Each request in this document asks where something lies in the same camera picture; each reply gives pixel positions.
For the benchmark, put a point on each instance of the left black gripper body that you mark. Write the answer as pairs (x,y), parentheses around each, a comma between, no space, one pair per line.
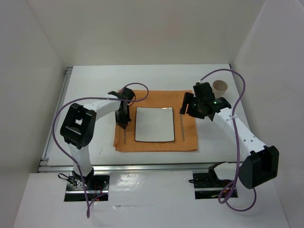
(122,116)

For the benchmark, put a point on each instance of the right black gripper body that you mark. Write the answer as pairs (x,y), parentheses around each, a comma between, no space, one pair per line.
(194,109)

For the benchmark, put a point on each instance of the silver table knife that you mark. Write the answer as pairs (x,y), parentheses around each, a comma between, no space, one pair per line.
(182,127)

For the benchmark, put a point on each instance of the beige cylindrical cup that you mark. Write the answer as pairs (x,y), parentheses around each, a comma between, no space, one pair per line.
(219,88)

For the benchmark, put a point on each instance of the orange cloth napkin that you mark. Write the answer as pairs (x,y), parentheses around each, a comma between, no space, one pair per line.
(159,99)

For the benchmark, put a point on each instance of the square white plate black rim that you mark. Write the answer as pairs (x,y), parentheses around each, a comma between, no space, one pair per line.
(154,125)

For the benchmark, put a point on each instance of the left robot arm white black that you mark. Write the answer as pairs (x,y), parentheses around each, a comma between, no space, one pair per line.
(79,125)

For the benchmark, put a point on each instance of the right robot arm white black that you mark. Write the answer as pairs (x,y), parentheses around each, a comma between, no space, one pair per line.
(260,162)

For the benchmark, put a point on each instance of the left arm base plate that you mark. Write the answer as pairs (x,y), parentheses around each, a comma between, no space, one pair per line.
(97,189)

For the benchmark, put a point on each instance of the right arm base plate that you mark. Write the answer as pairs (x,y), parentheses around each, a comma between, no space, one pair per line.
(207,185)

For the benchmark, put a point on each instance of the aluminium table frame rail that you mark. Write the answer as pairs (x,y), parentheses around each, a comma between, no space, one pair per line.
(97,81)

